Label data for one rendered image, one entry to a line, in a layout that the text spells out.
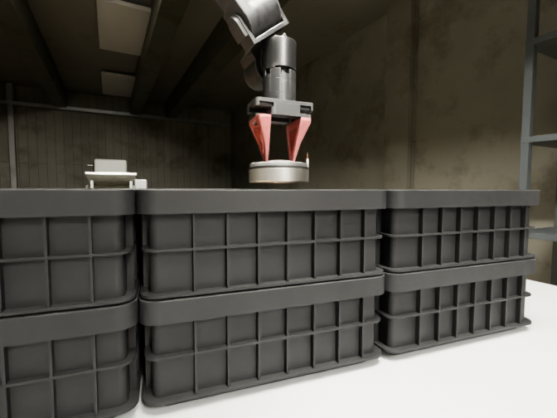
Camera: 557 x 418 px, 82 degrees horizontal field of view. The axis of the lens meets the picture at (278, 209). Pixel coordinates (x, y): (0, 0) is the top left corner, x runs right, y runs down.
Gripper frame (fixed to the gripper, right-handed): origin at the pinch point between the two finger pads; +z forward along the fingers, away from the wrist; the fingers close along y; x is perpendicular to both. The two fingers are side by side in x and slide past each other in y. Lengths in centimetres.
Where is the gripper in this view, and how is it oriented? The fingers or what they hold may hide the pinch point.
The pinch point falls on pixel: (278, 157)
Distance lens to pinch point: 56.2
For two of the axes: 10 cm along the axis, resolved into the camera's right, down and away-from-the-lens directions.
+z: -0.1, 10.0, 0.4
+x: 3.4, 0.4, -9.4
